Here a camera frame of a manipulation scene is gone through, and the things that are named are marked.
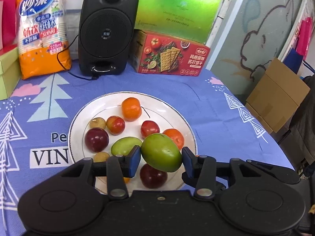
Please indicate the blue patterned tablecloth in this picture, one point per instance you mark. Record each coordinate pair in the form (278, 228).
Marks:
(35, 122)

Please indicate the orange with stem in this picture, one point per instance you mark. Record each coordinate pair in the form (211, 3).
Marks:
(132, 109)

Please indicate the large green gift box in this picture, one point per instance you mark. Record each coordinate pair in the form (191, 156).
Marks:
(188, 19)

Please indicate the green apple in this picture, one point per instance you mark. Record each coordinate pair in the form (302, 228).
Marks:
(124, 145)

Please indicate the red cracker box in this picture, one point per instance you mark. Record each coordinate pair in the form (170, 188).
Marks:
(153, 53)

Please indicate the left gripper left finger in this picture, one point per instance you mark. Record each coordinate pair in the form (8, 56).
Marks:
(74, 198)

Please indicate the paper cups package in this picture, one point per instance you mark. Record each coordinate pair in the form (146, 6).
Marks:
(42, 38)

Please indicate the small orange tangerine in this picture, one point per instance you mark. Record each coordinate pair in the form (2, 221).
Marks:
(176, 136)

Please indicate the green mango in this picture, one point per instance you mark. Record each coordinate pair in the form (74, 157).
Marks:
(161, 153)

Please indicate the white round plate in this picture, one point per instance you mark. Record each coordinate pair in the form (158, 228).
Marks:
(108, 105)

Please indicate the black speaker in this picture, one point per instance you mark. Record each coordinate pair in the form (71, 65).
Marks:
(105, 33)

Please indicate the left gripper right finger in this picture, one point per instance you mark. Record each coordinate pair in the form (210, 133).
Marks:
(246, 194)

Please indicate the brown cardboard box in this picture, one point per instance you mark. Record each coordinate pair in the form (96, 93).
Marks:
(277, 96)

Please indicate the brown kiwi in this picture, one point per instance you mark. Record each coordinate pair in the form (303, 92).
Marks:
(97, 122)
(101, 157)

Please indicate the small red apple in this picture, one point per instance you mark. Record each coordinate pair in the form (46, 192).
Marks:
(149, 127)

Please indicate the pink shopping bag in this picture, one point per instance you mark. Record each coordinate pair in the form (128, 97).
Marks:
(8, 24)

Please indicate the yellow orange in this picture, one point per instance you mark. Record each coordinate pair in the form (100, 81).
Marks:
(126, 180)

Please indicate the dark red plum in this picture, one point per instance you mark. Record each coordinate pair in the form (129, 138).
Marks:
(96, 139)
(152, 178)

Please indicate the light green box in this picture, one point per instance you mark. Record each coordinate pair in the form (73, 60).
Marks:
(10, 71)

